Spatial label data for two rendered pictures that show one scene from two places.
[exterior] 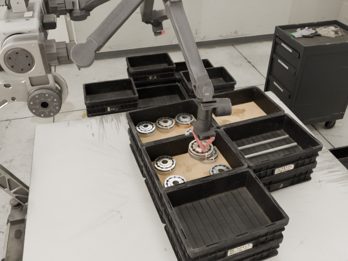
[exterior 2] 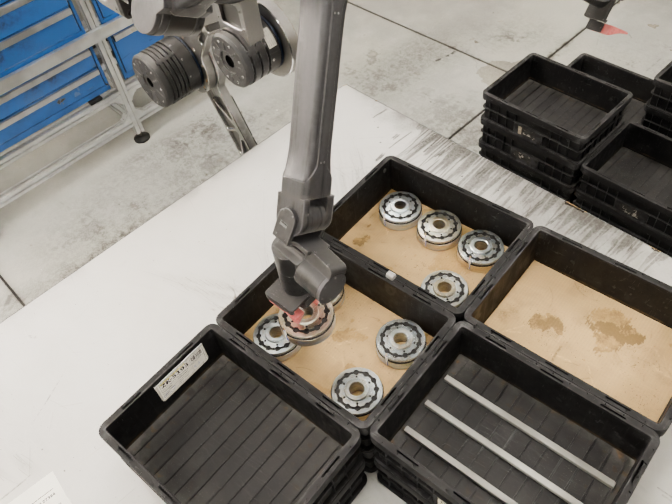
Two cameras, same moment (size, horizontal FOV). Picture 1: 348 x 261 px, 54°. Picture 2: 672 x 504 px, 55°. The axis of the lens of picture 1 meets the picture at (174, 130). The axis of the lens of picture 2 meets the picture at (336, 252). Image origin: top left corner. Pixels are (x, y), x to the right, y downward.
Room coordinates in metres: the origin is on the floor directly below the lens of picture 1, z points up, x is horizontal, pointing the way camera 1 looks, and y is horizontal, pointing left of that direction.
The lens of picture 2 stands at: (0.89, -0.76, 2.01)
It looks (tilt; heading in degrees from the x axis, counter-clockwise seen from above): 50 degrees down; 68
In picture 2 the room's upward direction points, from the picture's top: 9 degrees counter-clockwise
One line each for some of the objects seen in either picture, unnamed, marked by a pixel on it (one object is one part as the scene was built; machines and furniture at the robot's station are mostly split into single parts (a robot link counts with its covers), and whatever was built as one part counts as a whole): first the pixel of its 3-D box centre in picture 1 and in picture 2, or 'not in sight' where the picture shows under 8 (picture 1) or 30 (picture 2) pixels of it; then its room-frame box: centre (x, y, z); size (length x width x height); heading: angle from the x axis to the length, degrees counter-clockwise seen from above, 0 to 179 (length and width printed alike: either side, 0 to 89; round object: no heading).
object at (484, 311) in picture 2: (237, 114); (586, 333); (1.56, -0.35, 0.87); 0.40 x 0.30 x 0.11; 110
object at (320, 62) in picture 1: (308, 80); not in sight; (2.70, -1.21, 0.45); 0.60 x 0.45 x 0.90; 105
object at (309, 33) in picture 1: (303, 32); not in sight; (2.75, -1.08, 0.88); 0.25 x 0.19 x 0.03; 105
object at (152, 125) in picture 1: (145, 127); (400, 206); (1.45, 0.15, 0.86); 0.10 x 0.10 x 0.01
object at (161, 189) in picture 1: (192, 158); (333, 321); (1.14, -0.08, 0.92); 0.40 x 0.30 x 0.02; 110
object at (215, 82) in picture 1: (205, 99); not in sight; (2.51, -0.28, 0.37); 0.40 x 0.30 x 0.45; 105
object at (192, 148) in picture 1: (201, 147); (306, 313); (1.08, -0.11, 1.03); 0.10 x 0.10 x 0.01
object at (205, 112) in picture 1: (206, 110); (293, 256); (1.08, -0.13, 1.21); 0.07 x 0.06 x 0.07; 103
